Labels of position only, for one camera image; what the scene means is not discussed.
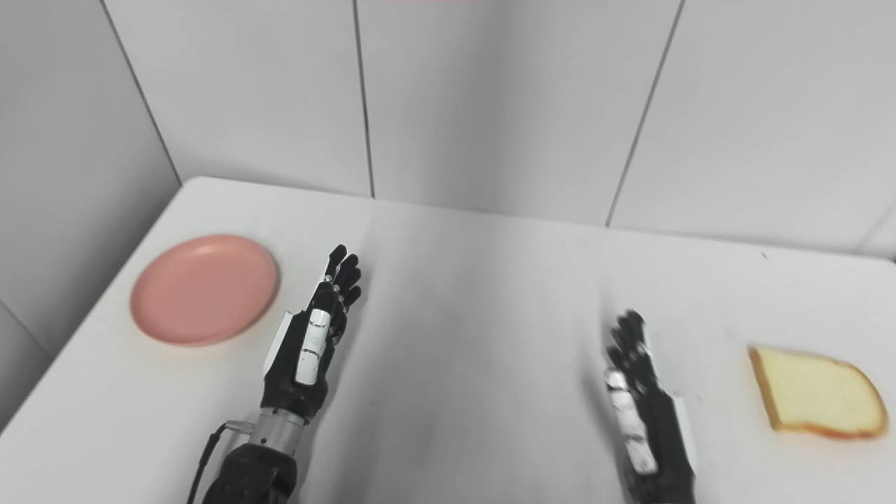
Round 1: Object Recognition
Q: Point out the slice of bread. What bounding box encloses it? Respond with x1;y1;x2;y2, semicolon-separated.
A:
749;346;890;440

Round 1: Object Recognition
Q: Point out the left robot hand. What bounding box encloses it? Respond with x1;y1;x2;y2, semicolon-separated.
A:
260;244;363;422

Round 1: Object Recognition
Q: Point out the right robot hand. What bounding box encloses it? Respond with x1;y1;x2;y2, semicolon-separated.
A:
605;310;699;504

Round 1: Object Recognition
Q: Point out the pink plate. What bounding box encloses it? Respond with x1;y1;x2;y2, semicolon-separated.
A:
129;234;280;347

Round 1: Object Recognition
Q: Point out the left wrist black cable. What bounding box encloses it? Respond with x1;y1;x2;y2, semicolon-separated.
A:
186;419;256;504

